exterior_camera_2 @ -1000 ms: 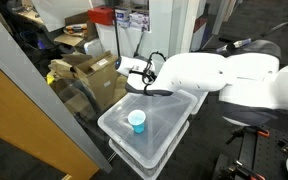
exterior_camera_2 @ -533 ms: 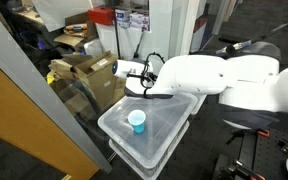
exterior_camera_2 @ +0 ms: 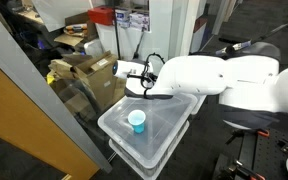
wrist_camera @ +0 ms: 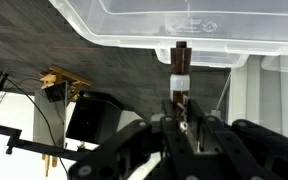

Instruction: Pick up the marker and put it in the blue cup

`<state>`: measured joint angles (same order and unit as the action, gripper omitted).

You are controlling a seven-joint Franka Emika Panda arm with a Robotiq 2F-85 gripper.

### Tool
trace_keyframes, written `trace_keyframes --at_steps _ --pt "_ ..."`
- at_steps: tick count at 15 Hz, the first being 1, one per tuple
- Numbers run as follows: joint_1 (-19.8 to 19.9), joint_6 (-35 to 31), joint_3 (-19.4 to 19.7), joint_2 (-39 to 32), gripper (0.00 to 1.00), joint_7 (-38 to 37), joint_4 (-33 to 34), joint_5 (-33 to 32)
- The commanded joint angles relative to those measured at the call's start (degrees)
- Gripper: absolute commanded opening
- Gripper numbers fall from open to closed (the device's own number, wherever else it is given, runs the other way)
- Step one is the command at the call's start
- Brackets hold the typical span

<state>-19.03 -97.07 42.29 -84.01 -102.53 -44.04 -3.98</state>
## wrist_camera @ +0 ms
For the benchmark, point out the black metal bar frame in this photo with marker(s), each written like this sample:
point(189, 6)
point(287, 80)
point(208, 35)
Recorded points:
point(34, 145)

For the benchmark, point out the black and white marker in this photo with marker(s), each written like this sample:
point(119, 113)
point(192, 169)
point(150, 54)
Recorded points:
point(180, 63)

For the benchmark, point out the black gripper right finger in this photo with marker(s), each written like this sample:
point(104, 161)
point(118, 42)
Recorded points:
point(244, 150)

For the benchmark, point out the yellow wooden stand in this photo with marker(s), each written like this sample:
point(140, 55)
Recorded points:
point(64, 80)

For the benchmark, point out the black box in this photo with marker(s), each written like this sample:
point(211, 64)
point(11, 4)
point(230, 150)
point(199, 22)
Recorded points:
point(94, 120)

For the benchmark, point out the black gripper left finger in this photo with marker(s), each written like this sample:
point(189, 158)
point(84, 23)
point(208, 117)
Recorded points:
point(134, 150)

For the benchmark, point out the large clear plastic storage bin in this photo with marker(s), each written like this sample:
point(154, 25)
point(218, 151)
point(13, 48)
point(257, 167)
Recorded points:
point(134, 26)

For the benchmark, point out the small clear plastic storage bin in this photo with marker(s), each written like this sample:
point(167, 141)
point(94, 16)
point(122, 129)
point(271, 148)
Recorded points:
point(284, 63)

